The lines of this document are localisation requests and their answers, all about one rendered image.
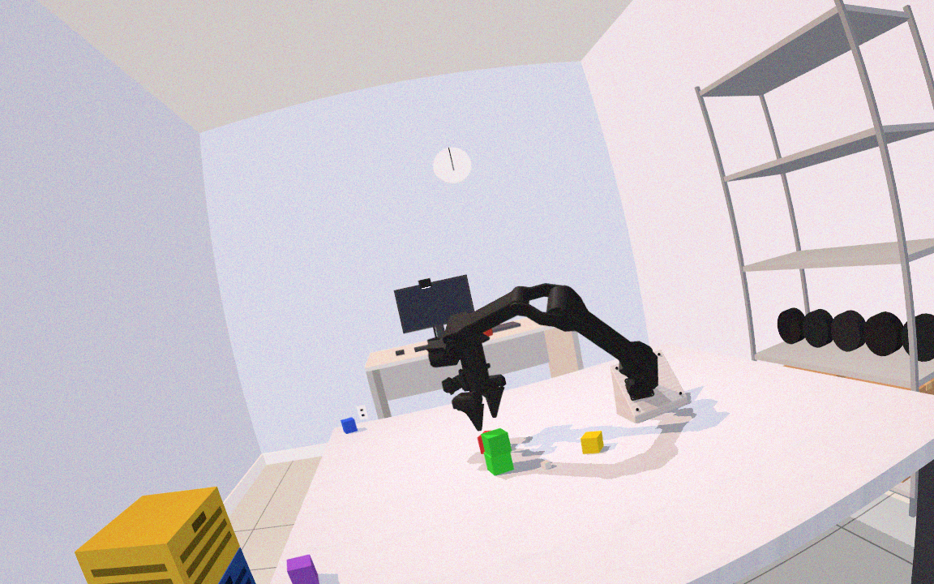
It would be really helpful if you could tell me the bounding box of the green block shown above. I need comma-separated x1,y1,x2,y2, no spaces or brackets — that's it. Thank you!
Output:
484,452,514,476
481,427,512,458

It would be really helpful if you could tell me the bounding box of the purple block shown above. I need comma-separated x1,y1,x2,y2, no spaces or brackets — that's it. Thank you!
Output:
286,554,319,584

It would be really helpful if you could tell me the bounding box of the yellow cube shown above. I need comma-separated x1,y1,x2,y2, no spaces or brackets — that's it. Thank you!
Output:
581,431,604,454

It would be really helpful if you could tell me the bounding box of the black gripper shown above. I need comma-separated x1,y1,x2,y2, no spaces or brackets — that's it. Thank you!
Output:
452,361,506,431

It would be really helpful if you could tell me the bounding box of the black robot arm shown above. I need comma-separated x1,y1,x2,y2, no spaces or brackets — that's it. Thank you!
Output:
426,283,658,401

